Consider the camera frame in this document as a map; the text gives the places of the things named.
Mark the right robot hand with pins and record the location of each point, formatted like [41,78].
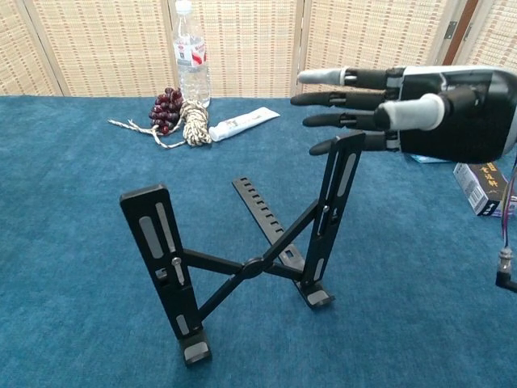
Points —
[464,133]

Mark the black folding laptop stand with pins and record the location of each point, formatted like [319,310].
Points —
[252,268]

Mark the light blue wet wipes pack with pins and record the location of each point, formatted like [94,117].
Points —
[424,158]

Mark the small black carton box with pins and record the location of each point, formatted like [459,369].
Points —
[480,190]

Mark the white toothpaste tube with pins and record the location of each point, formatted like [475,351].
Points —
[242,123]

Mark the clear bottle red label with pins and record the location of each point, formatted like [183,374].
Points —
[193,77]

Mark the dark red grape bunch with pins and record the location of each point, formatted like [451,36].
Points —
[163,111]

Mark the bamboo folding screen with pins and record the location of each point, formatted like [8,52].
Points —
[101,48]

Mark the blue table cover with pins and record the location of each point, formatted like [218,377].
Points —
[81,283]

